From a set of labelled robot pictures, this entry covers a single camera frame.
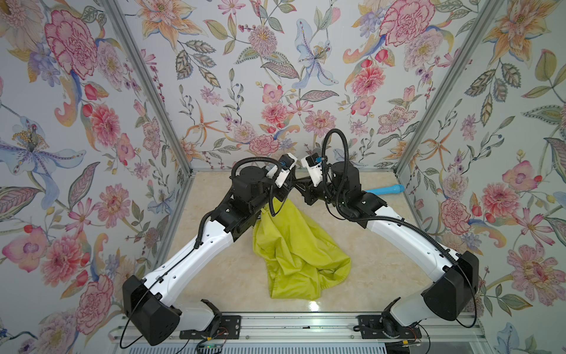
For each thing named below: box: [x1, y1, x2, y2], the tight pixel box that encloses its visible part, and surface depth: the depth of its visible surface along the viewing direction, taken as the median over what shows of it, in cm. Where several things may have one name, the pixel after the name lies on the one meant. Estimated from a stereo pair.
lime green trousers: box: [252, 197, 351, 301], surface depth 82 cm
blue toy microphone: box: [364, 184, 407, 196], surface depth 114 cm
